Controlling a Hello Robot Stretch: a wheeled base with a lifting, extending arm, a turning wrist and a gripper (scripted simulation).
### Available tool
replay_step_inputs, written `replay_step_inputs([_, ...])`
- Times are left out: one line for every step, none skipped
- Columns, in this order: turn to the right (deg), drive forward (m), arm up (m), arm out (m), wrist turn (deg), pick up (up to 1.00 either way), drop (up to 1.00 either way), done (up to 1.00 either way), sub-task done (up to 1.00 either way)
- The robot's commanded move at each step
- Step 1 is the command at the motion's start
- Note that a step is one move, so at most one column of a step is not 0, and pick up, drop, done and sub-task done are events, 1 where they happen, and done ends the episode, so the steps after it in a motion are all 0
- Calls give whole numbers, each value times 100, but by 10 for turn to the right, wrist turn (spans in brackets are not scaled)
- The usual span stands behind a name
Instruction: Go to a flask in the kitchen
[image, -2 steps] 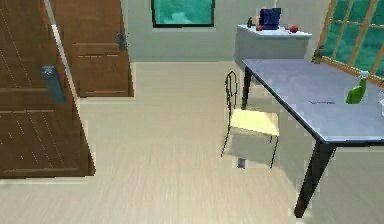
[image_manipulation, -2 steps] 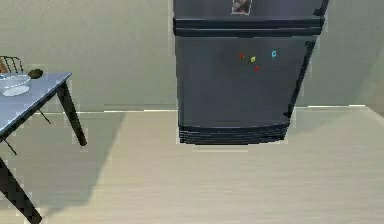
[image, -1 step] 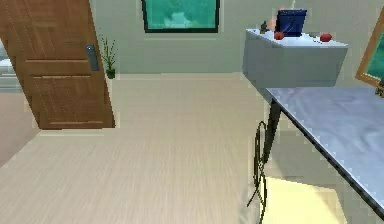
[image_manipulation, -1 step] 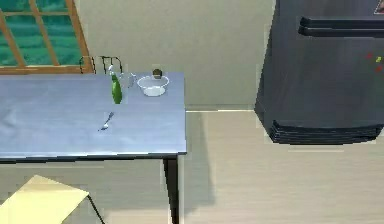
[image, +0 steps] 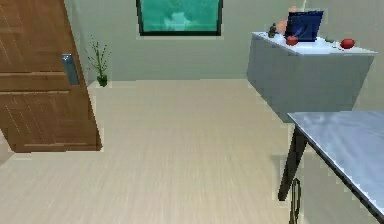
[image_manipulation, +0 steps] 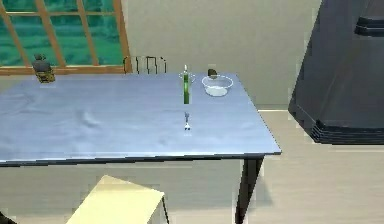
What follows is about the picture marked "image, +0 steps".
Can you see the small dark flask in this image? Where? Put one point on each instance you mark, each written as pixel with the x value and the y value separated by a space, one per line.
pixel 272 31

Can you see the grey kitchen counter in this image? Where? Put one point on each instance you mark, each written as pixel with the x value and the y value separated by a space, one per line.
pixel 306 80

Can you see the green house plant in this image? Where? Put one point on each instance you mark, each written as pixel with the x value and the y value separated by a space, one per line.
pixel 100 63

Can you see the red apple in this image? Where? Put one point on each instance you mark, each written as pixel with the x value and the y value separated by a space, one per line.
pixel 291 40

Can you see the grey metal table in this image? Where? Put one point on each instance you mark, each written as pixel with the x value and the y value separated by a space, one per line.
pixel 343 146

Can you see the brown wooden room door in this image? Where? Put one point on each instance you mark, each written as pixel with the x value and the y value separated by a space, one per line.
pixel 36 83

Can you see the red tomato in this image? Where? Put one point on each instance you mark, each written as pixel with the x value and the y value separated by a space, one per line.
pixel 347 43

